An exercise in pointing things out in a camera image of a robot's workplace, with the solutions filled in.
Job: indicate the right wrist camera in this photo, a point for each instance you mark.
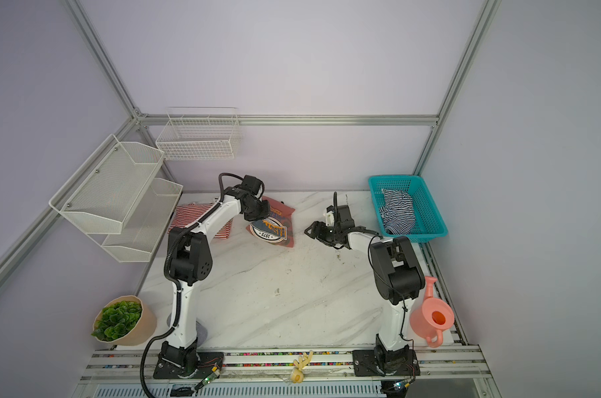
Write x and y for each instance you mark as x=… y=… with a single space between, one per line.
x=336 y=215

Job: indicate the red white striped folded top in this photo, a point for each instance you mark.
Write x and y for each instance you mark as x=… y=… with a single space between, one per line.
x=189 y=213

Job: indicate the pink watering can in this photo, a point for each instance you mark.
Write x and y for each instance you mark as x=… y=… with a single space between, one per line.
x=432 y=317

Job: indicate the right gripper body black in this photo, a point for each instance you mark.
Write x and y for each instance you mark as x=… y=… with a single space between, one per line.
x=329 y=235

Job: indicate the red tank top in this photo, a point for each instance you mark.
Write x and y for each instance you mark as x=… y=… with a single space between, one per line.
x=277 y=227

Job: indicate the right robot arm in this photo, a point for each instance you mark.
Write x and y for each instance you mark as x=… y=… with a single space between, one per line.
x=397 y=275

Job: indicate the potted green plant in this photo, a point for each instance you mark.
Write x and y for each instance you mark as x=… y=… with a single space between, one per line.
x=125 y=321

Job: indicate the teal plastic basket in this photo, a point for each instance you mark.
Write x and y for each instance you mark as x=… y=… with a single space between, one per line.
x=429 y=222

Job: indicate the navy white striped top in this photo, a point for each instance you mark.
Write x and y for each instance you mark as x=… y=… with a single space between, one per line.
x=397 y=213

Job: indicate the white mesh lower shelf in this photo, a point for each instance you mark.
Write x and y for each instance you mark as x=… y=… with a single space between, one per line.
x=147 y=225

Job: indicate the aluminium front rail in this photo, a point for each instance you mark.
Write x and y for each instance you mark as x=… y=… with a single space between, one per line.
x=327 y=364

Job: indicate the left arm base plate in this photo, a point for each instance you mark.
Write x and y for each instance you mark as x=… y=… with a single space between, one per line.
x=194 y=366

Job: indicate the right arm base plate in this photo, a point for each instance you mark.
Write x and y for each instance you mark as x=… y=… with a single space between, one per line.
x=376 y=362

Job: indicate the grey felt pad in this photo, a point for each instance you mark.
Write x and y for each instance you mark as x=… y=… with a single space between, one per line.
x=201 y=331

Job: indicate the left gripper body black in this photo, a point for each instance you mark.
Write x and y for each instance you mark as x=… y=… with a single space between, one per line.
x=259 y=211

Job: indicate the white wire wall basket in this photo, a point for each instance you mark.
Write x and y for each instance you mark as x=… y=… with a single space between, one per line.
x=199 y=133

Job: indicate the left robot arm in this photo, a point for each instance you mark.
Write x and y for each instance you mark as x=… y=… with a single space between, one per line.
x=189 y=261

